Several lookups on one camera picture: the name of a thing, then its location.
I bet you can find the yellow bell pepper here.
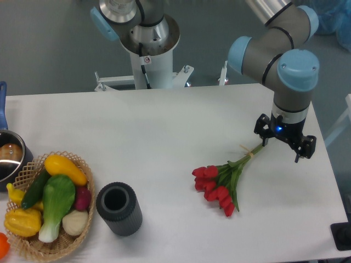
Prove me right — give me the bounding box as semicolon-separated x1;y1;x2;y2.
4;208;42;237

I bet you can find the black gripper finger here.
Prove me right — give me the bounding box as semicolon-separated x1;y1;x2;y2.
288;135;316;163
254;113;276;147

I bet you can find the red radish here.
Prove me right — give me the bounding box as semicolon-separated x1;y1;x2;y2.
73;186;92;211

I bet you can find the yellow gourd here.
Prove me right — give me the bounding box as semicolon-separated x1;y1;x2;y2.
6;183;43;211

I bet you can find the dark grey ribbed vase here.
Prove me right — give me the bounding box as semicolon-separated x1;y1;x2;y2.
95;182;143;236

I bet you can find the white garlic bulb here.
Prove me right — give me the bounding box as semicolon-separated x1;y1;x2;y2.
62;210;88;236

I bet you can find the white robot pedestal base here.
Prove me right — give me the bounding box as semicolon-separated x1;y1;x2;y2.
90;8;194;91

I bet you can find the white frame at right edge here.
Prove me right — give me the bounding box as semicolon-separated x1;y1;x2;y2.
324;94;350;147

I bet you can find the blue handled steel pot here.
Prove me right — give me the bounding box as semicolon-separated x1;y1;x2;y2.
1;81;33;192

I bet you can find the black cable on pedestal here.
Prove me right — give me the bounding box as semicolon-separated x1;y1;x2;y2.
138;42;152;90

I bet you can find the red tulip bouquet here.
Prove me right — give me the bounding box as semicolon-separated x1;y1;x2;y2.
192;145;263;218

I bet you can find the blue plastic bag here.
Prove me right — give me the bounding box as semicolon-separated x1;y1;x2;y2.
312;1;350;52

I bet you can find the green cucumber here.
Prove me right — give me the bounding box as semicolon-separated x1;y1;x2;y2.
21;169;51;209

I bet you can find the black device at table edge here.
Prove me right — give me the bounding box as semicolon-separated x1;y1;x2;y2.
330;222;350;251

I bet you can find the yellow squash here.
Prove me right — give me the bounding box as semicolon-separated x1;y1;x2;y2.
44;155;88;186

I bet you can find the orange bell pepper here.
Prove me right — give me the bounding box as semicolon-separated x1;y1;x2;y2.
0;233;10;259

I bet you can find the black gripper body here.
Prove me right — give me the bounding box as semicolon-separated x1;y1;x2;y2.
268;114;305;146

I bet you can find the woven wicker basket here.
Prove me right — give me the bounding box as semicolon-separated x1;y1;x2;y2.
3;151;95;262

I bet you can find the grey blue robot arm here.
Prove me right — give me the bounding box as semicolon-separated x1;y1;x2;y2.
90;1;319;158

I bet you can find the green bok choy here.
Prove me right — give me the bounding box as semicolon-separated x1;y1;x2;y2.
38;174;76;243

